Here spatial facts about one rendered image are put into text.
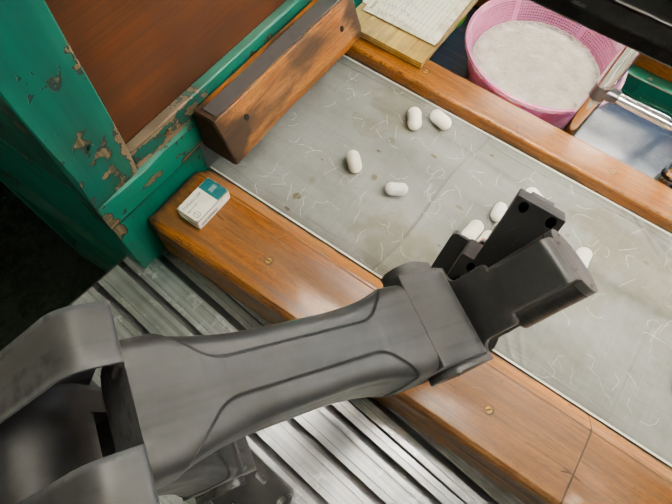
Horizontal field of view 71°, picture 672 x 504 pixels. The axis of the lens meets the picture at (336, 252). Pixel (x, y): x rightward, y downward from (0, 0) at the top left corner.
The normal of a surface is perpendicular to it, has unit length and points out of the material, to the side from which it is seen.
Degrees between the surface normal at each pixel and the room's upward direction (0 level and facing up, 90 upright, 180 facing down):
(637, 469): 0
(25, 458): 24
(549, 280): 45
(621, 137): 0
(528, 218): 50
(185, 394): 29
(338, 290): 0
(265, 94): 67
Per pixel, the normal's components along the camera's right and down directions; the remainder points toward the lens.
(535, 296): -0.61, -0.05
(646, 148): 0.05, -0.41
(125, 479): 0.49, -0.53
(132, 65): 0.83, 0.53
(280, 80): 0.78, 0.33
